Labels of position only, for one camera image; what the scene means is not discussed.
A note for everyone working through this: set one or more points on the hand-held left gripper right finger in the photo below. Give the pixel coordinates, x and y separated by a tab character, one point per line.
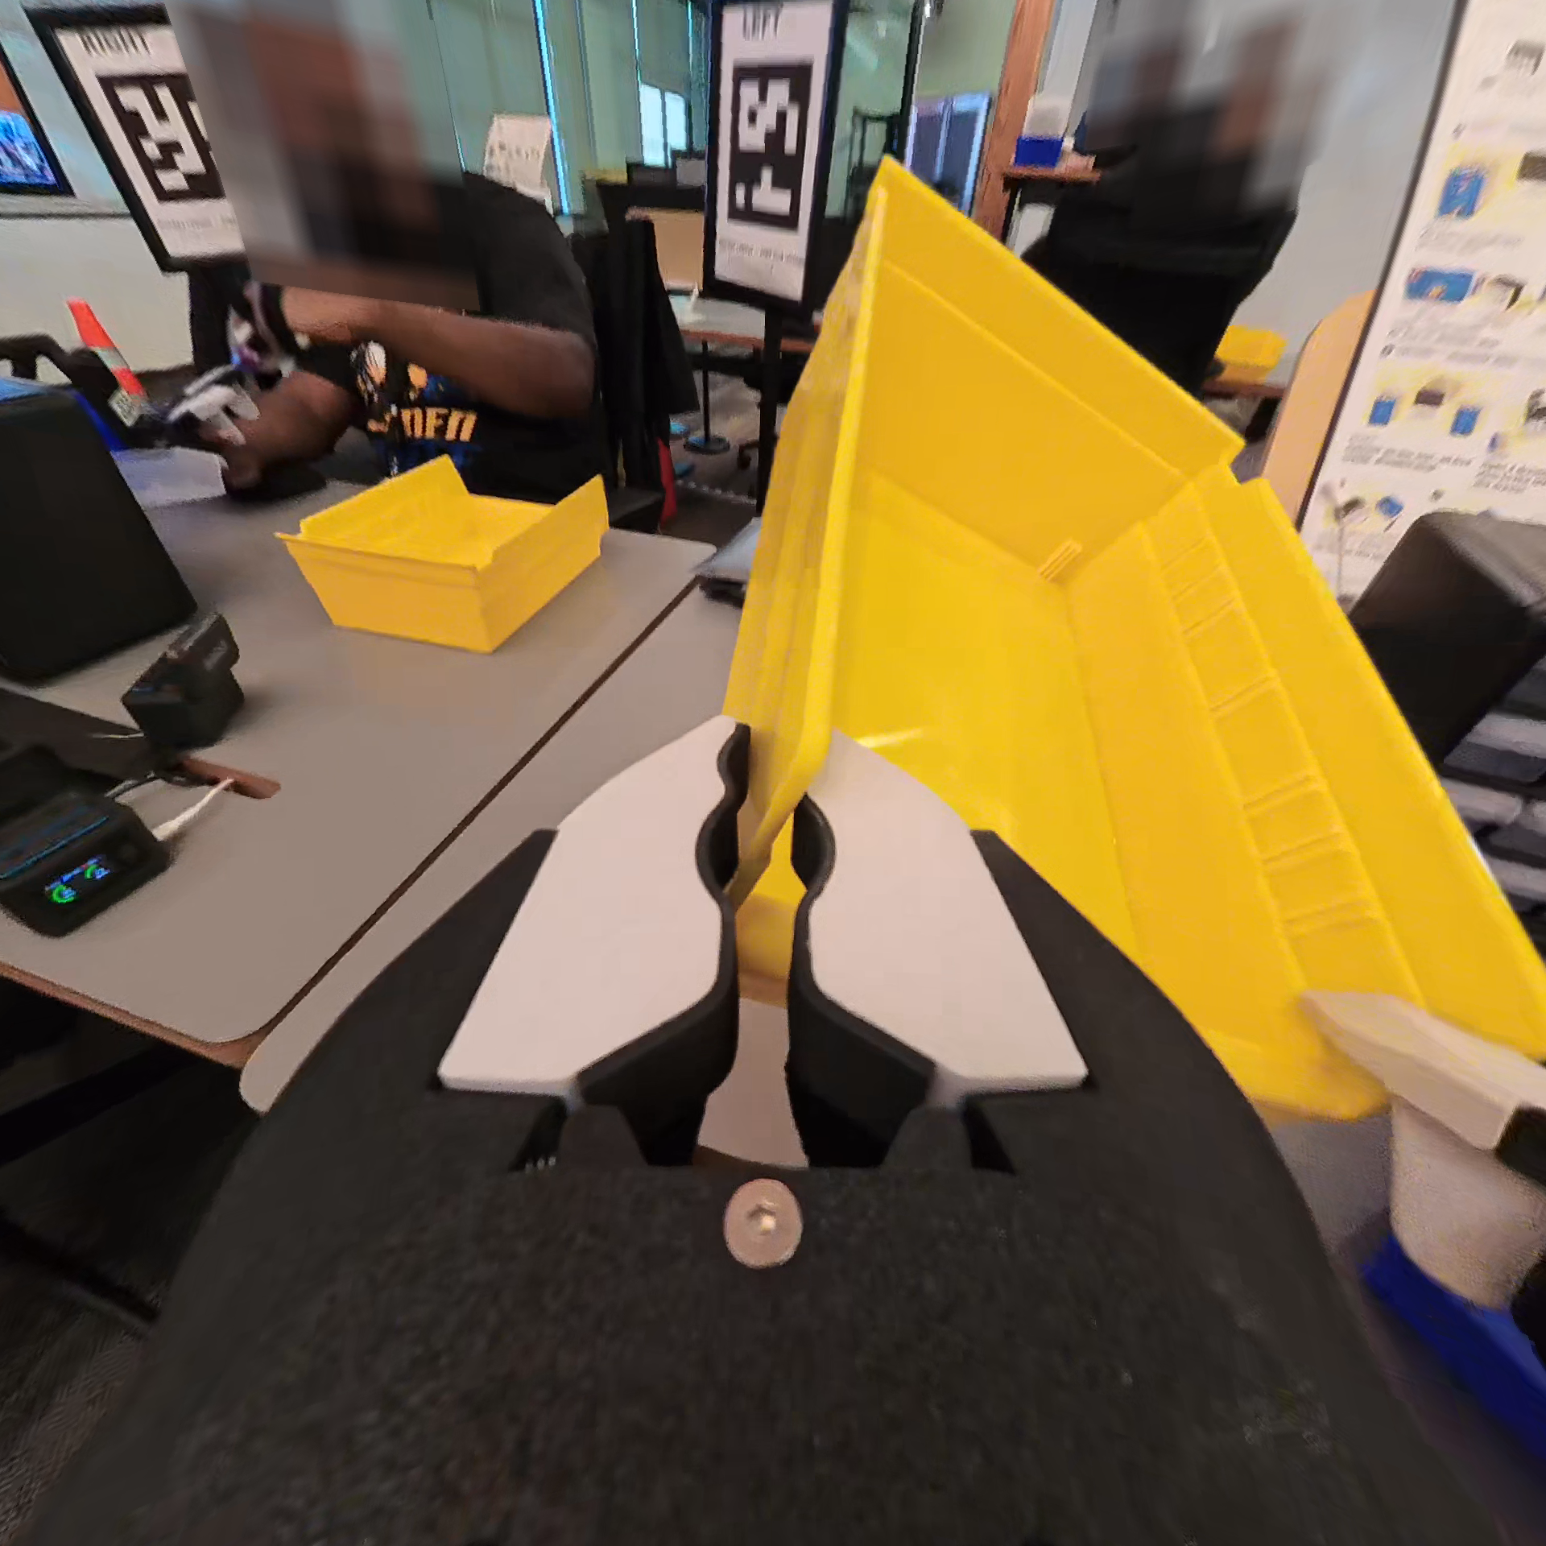
930	942

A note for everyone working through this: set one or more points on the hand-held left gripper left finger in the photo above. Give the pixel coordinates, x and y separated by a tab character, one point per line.
592	942

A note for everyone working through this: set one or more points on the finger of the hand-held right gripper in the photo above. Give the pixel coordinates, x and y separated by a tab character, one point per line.
1462	1220
1425	1062

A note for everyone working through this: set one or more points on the blue plastic bin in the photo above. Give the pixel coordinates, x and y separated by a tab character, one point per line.
1449	1328

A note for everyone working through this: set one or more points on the yellow plastic bin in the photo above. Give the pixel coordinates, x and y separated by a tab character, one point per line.
1028	664
1251	349
448	579

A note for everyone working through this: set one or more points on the black drawer cabinet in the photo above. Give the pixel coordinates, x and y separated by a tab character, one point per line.
1449	603

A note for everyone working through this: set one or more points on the black power station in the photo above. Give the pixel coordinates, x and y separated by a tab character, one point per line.
73	857

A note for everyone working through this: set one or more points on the black equipment case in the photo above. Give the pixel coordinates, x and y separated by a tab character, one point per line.
73	543

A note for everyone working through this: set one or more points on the tan wooden board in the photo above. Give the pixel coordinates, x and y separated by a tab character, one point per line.
1317	397

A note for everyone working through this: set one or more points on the instruction poster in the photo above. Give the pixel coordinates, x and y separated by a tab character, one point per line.
1473	302

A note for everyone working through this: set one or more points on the printed tag card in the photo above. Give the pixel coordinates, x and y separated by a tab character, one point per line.
157	132
774	132

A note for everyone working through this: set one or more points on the monitor screen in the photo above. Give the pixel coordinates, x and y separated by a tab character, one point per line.
25	156

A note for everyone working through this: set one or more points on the small black camera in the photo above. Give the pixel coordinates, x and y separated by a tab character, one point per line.
181	688

